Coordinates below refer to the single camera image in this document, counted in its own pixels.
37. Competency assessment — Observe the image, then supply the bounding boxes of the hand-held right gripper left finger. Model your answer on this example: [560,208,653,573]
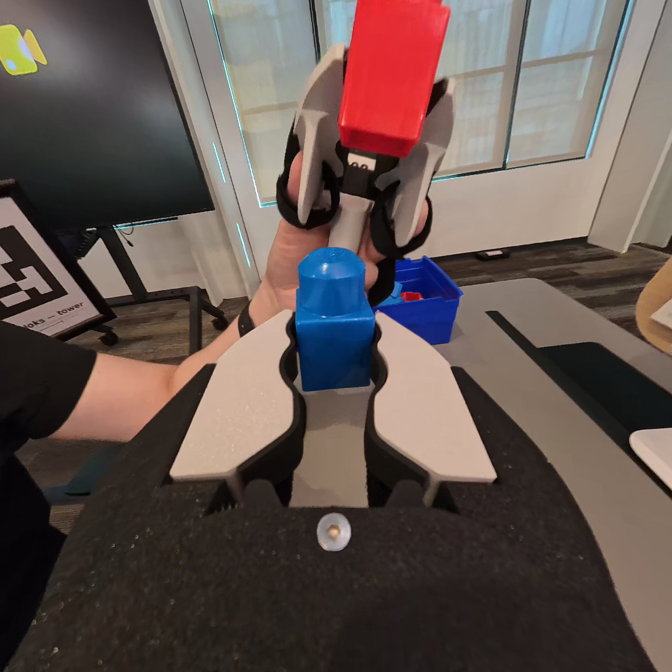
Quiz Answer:
[169,309,306,495]

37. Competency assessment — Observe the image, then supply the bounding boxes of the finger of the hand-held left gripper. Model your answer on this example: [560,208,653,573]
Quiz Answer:
[390,78,457,251]
[291,43,349,228]

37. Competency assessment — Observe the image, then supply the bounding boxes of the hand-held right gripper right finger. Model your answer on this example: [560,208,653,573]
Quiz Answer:
[365,311,498,498]

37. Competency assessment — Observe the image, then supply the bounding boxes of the blue plastic bin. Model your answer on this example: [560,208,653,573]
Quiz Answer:
[374,255,465,346]

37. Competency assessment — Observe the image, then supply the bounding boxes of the person's left forearm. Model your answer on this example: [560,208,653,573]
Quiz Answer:
[50,315,247,443]

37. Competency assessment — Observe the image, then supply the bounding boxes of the person's left hand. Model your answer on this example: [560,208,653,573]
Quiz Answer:
[250,151,383,330]

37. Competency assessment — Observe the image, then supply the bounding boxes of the black rolling stand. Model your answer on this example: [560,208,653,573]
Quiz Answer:
[55,210,230,348]

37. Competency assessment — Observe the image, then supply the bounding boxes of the white framed window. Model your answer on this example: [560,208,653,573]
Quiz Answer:
[206,0,633,208]

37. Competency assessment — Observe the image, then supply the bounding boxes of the dark office chair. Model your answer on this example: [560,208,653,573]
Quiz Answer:
[42,442,129,507]

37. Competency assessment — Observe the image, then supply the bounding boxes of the person's black shirt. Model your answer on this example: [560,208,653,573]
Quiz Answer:
[0,320,99,654]

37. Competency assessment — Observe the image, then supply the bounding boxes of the large black screen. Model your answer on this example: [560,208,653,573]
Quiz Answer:
[0,0,216,232]

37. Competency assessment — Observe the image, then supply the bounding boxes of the wooden display board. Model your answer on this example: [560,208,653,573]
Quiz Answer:
[635,257,672,357]

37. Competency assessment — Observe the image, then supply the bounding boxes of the black white pattern sign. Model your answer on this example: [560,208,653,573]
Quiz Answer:
[0,178,118,340]

